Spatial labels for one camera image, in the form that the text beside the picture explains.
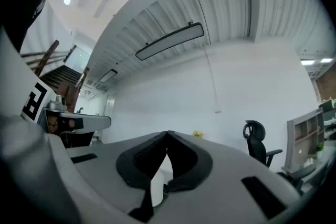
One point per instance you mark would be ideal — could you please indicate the black office chair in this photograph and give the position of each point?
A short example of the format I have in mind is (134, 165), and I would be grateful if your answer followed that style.
(258, 144)

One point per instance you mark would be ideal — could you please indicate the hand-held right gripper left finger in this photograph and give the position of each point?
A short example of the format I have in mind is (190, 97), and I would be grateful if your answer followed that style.
(131, 165)

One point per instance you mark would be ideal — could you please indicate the long black-framed pendant lamp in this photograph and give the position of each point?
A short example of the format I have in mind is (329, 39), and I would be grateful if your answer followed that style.
(170, 40)

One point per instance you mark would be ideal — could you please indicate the silver camera device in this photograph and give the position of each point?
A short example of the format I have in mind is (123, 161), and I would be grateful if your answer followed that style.
(57, 103)

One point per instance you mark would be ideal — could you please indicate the yellow flower plant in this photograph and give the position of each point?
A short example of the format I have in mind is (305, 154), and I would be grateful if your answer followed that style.
(198, 134)

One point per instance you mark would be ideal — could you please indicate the grey desk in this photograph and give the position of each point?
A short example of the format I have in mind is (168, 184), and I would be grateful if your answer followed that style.
(307, 169)

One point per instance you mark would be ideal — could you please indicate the rectangular ceiling light panel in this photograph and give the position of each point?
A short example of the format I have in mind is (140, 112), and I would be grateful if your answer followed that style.
(326, 60)
(307, 62)

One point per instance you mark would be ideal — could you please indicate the small black-framed pendant lamp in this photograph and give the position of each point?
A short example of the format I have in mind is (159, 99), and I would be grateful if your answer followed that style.
(109, 76)

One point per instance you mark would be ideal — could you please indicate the small green potted plant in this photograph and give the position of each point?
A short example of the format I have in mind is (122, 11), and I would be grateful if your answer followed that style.
(319, 149)

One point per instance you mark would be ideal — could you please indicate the grey open shelf unit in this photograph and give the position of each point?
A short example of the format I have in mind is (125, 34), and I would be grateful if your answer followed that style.
(305, 136)

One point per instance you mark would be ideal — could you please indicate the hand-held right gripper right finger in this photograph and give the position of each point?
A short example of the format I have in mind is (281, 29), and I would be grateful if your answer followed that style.
(191, 162)

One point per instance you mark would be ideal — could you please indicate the dark staircase with wooden rail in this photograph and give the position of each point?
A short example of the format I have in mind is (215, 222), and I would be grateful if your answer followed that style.
(61, 74)

